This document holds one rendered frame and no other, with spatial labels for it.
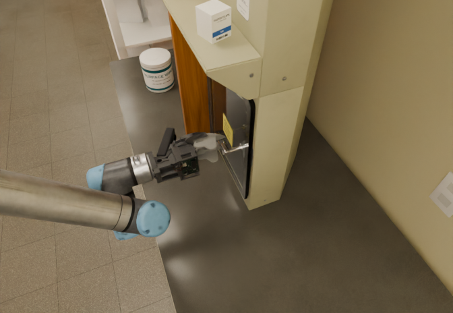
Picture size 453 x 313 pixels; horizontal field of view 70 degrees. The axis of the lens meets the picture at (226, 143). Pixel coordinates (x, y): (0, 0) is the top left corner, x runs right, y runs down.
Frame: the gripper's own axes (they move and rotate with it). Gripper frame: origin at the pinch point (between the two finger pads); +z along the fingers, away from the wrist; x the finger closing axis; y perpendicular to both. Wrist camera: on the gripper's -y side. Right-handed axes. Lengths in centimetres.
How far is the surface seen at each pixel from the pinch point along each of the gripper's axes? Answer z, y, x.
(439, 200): 48, 35, -11
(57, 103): -79, -208, -95
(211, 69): -5.0, 14.1, 30.1
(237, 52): 1.6, 10.9, 30.6
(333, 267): 20.0, 32.8, -29.4
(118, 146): -38, -138, -104
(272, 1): 6.1, 15.6, 40.8
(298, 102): 15.6, 12.6, 15.8
